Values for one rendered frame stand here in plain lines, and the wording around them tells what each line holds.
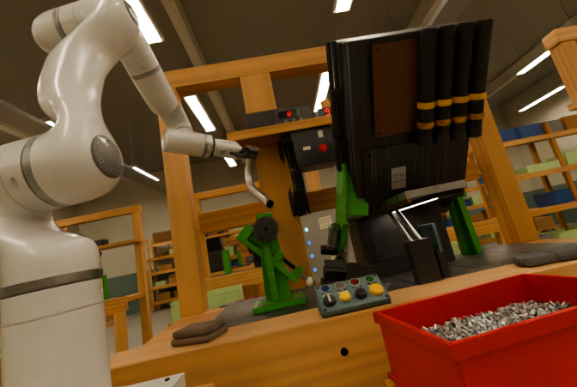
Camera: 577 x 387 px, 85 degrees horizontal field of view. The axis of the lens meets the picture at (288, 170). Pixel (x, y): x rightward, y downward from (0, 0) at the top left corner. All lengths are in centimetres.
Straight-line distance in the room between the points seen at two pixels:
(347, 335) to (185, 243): 82
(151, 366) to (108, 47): 65
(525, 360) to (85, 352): 54
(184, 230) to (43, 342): 88
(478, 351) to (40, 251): 56
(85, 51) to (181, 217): 80
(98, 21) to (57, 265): 48
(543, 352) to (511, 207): 117
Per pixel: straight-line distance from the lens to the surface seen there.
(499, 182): 163
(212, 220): 142
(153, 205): 1204
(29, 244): 56
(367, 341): 74
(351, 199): 97
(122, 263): 1231
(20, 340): 56
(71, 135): 55
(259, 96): 147
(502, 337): 46
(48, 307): 54
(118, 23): 80
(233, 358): 73
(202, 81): 154
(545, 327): 50
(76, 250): 55
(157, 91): 102
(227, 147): 112
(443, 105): 93
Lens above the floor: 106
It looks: 13 degrees up
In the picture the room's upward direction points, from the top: 12 degrees counter-clockwise
